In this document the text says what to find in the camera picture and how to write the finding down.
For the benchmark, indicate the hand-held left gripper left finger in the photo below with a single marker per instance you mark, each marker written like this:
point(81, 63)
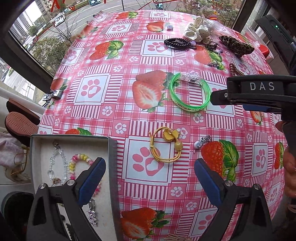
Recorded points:
point(92, 178)

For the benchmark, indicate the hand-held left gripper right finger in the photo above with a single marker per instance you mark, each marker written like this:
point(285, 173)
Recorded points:
point(208, 180)

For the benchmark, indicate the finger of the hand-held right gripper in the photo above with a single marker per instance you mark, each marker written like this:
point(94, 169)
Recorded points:
point(254, 92)
point(261, 108)

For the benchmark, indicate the grey jewelry box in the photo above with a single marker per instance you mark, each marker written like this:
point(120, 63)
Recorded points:
point(113, 166)

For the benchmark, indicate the silver star hair clip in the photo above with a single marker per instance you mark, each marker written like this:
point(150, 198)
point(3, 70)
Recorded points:
point(92, 213)

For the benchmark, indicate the black hair claw clip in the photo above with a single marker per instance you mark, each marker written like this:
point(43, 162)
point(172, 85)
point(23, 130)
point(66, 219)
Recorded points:
point(68, 229)

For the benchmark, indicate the person's right hand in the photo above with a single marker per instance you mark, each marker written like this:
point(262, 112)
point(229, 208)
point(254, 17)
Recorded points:
point(290, 166)

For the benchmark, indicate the silver bead charm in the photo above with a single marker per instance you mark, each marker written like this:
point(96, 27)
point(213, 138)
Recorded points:
point(201, 142)

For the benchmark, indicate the small silver earrings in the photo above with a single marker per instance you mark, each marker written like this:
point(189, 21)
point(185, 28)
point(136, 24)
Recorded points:
point(214, 64)

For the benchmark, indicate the clear plastic bag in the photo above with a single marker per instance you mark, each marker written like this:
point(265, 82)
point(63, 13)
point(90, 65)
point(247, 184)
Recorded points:
point(214, 24)

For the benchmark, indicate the strawberry print pink tablecloth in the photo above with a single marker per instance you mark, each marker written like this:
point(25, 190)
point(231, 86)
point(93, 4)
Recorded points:
point(129, 109)

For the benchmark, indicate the dark round container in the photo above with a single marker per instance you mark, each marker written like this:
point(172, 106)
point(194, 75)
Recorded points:
point(17, 206)

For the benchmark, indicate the white dotted scrunchie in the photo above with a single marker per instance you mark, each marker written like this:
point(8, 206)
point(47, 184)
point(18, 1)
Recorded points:
point(196, 29)

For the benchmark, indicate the pink cloth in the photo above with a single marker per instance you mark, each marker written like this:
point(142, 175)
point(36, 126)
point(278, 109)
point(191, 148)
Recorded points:
point(10, 150)

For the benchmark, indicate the brown shoe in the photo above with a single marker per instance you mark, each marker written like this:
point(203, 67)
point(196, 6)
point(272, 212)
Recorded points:
point(20, 109)
point(20, 126)

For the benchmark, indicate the metal table clamp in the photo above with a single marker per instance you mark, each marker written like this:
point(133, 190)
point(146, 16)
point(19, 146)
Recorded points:
point(53, 97)

